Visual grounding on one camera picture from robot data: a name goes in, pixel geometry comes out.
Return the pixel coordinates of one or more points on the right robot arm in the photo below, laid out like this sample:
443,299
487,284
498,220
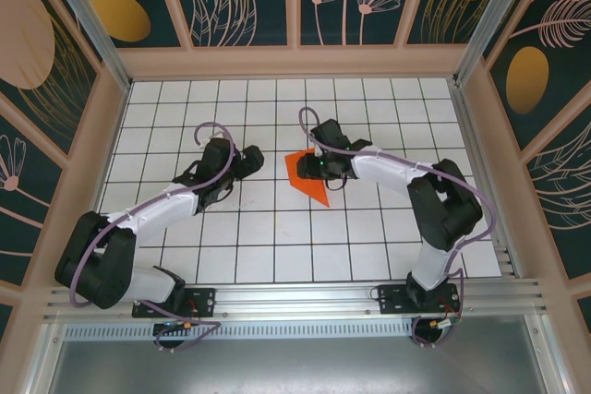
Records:
443,209

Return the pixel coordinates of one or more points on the grey metal panel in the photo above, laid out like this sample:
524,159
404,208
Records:
295,366

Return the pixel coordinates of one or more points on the aluminium mounting rail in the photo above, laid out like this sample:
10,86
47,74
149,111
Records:
295,297

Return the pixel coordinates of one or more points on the orange square paper sheet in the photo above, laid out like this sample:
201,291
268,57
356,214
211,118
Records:
309,188

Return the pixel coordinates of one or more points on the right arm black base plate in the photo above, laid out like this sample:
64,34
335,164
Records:
392,299

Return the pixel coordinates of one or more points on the aluminium side rail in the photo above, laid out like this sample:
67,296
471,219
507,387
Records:
473,135

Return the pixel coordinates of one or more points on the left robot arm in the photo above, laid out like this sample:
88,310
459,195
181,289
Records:
157,209

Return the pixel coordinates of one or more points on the aluminium frame post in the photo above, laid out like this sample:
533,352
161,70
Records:
88,20
490,20

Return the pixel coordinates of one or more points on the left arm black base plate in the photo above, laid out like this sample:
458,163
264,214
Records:
203,297

